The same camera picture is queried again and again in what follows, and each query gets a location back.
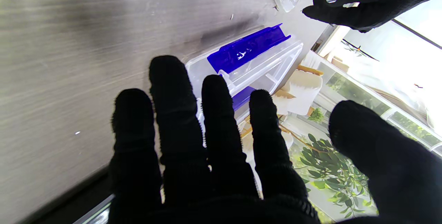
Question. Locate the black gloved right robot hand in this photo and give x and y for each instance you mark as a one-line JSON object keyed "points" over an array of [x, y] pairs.
{"points": [[193, 182]]}

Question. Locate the black plastic container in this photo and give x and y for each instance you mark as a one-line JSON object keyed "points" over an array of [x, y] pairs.
{"points": [[69, 203]]}

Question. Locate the clear container with blue clips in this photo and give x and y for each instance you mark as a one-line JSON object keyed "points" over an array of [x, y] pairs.
{"points": [[248, 47]]}

